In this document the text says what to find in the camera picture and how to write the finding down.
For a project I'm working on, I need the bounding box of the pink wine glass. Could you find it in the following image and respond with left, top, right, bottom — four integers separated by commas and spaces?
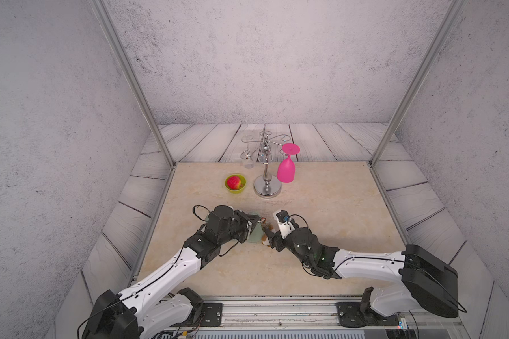
277, 143, 301, 184

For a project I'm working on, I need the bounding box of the red apple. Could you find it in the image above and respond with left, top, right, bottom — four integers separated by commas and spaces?
226, 175, 243, 191

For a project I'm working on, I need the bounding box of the silver glass holder stand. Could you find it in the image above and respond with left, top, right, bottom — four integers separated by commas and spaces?
241, 127, 292, 199

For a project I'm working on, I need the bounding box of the green fabric pouch bag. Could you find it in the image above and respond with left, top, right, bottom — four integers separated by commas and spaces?
246, 212, 264, 244

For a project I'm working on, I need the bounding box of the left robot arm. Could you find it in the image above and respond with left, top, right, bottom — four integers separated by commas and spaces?
76, 205, 261, 338

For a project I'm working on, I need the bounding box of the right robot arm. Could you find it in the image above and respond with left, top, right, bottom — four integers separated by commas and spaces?
264, 227, 463, 319

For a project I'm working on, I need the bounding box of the clear hanging glass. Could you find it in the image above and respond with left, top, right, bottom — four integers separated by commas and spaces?
240, 142, 255, 169

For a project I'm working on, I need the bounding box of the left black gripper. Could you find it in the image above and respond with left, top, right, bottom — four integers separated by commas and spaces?
216, 210, 260, 247

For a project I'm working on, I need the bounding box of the green bowl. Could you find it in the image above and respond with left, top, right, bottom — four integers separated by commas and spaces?
224, 174, 247, 194

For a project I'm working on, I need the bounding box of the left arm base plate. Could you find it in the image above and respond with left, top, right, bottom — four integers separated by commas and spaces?
180, 302, 223, 327

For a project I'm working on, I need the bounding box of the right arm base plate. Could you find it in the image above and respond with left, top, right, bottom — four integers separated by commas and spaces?
335, 302, 400, 329

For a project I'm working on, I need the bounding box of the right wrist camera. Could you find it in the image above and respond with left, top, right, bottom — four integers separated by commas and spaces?
274, 210, 295, 239

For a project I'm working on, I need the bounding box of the right aluminium frame post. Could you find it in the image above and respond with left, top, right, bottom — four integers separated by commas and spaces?
369, 0, 467, 168

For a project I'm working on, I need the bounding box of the left aluminium frame post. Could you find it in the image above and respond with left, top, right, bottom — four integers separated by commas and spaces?
90, 0, 176, 168

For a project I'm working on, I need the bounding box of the aluminium mounting rail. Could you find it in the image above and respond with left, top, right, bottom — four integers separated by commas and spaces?
152, 296, 472, 339

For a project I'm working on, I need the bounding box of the aluminium frame post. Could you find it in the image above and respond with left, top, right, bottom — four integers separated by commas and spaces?
369, 0, 467, 168
90, 0, 176, 168

